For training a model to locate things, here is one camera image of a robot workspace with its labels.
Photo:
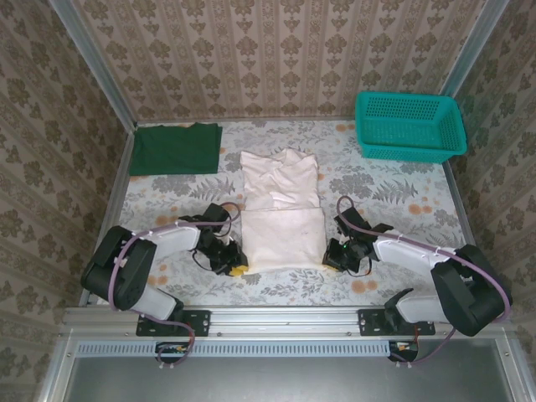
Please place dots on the white t-shirt with robot print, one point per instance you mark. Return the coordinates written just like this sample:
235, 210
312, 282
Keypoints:
285, 238

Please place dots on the grey metal panel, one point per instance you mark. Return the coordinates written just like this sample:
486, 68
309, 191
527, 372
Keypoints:
285, 381

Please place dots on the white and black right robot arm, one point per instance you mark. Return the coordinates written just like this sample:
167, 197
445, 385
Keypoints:
402, 251

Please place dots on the aluminium table edge rail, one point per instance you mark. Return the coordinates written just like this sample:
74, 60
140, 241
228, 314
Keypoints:
121, 167
462, 209

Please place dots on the small black connector box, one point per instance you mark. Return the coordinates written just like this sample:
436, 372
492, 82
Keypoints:
167, 349
402, 347

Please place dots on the teal plastic mesh basket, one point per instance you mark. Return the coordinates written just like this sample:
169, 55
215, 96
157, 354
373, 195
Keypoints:
402, 125

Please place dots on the folded dark green t-shirt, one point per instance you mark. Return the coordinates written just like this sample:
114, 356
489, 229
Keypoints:
167, 146

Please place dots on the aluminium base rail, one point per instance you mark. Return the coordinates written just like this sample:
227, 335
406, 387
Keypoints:
285, 322

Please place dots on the aluminium frame post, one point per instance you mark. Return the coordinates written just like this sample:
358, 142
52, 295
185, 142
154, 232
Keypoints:
477, 42
96, 63

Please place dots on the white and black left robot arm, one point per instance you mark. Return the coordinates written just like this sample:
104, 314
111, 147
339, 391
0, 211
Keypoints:
176, 240

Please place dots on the floral table cover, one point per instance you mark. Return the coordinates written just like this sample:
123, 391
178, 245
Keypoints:
377, 188

